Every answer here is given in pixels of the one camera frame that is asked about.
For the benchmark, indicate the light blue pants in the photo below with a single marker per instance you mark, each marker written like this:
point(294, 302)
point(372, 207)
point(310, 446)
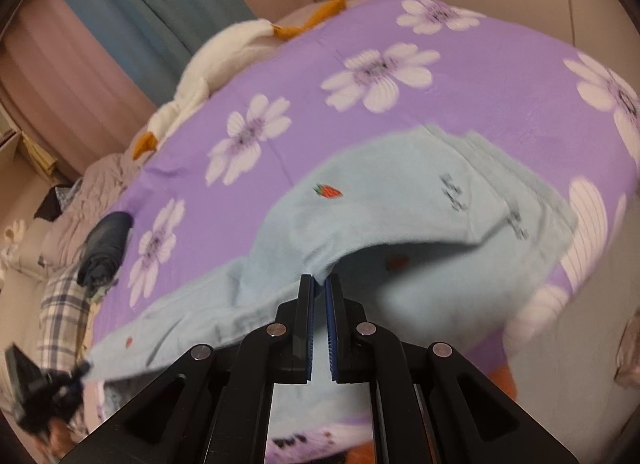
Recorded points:
point(400, 204)

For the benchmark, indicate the grey quilt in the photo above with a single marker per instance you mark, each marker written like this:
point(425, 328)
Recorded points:
point(95, 199)

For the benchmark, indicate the white goose plush toy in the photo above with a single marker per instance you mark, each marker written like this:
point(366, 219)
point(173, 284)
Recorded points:
point(210, 69)

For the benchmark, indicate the pink curtain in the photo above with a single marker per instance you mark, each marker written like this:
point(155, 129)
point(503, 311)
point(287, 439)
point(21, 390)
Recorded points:
point(65, 69)

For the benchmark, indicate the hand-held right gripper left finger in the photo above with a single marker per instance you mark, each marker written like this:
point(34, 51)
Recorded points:
point(309, 329)

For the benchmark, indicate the purple floral bed sheet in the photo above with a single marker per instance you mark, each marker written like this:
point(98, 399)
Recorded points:
point(310, 144)

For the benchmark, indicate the dark blue folded jeans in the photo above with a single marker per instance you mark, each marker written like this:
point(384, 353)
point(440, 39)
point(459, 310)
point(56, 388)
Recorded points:
point(105, 249)

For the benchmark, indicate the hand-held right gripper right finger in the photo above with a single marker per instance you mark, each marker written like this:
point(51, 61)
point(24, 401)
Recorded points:
point(331, 329)

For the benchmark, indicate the plaid cloth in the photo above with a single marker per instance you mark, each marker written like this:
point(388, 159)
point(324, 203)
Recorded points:
point(65, 314)

